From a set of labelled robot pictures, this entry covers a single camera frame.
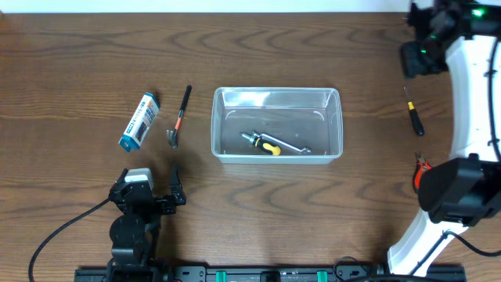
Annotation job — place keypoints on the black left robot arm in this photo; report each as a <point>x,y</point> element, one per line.
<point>134,234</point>

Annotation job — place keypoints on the small hammer black handle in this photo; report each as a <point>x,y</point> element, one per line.
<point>172,135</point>

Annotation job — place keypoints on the teal white product box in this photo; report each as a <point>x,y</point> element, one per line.
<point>140,123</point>

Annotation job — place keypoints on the slim black yellow screwdriver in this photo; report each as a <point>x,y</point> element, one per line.
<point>414,116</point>

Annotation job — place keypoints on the silver offset ring wrench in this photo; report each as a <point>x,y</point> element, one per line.
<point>289,146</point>

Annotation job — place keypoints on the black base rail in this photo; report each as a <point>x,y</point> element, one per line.
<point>313,274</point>

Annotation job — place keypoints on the clear plastic storage container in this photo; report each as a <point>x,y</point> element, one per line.
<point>305,117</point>

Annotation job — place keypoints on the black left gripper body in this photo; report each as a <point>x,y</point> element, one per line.
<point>162,207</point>

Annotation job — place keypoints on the red handled pliers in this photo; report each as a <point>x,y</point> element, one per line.
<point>422,165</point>

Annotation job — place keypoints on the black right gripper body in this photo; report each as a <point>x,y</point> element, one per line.
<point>426,59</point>

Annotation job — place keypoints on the stubby yellow black screwdriver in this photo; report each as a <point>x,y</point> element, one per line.
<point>266,146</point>

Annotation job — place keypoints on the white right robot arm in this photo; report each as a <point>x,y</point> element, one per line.
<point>463,39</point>

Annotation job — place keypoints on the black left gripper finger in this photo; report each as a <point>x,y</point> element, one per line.
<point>120,179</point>
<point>175,185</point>

